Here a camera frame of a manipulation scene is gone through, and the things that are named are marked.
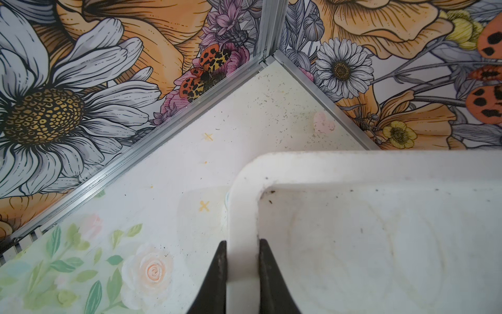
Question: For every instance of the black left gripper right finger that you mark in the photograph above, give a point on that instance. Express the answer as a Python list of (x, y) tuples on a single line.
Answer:
[(275, 298)]

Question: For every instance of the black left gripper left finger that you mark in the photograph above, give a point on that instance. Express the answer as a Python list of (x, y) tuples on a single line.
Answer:
[(211, 297)]

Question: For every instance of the white plastic drawer cabinet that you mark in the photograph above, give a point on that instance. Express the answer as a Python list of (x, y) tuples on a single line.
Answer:
[(370, 231)]

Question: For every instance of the floral table mat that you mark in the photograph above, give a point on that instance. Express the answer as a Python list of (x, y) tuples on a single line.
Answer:
[(132, 251)]

